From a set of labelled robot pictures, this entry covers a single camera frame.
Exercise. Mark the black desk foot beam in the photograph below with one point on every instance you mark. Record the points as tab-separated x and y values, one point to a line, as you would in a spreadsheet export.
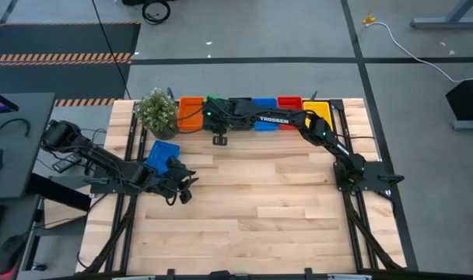
65	196

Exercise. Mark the grey metal table foot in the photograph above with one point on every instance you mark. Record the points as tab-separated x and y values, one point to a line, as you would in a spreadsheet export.
446	22
470	124

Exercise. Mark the black table-level camera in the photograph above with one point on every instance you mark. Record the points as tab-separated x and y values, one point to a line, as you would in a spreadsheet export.
219	275

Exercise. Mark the black plastic basket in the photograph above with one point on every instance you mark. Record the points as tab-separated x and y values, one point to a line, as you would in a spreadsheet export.
236	100

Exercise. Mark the grey desk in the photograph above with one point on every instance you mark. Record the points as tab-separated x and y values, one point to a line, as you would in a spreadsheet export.
22	155

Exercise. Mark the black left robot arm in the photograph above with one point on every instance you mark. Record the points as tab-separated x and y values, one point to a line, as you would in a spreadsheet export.
104	163

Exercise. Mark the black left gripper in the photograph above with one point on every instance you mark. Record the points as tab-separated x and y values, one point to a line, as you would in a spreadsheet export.
166	179

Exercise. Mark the black metal rig frame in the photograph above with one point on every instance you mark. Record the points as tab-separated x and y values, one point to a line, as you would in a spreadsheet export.
337	106

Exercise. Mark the red plastic basket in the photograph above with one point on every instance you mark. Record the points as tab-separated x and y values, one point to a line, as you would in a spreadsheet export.
289	103

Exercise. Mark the black computer mouse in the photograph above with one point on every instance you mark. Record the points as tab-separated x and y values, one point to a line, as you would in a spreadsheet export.
9	254

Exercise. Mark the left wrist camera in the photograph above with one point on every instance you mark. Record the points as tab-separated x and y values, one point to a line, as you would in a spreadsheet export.
186	197

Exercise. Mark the orange plastic basket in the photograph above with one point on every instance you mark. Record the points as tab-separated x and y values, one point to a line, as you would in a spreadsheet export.
190	114

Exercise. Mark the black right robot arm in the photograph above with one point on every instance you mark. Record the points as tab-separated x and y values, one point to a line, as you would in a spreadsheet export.
330	138

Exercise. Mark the black power adapter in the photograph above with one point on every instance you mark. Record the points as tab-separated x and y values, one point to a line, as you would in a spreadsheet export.
65	164

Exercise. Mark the blue plastic basket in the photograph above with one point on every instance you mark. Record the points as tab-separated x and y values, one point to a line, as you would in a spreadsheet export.
264	103
160	155

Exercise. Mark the yellow plastic basket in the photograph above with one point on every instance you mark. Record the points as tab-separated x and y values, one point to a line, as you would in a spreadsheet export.
318	109

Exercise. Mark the black box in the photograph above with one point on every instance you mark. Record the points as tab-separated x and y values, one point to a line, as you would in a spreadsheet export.
468	101

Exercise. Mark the yellow plug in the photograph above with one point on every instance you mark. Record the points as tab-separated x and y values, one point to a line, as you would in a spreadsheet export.
369	19

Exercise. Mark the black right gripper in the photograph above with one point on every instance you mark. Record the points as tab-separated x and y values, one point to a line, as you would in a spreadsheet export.
217	116

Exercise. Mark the black hazard-striped floor mat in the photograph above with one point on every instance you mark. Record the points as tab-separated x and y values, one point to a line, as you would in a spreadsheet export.
57	39

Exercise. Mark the potted green plant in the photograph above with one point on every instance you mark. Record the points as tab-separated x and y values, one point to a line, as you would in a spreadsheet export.
157	113

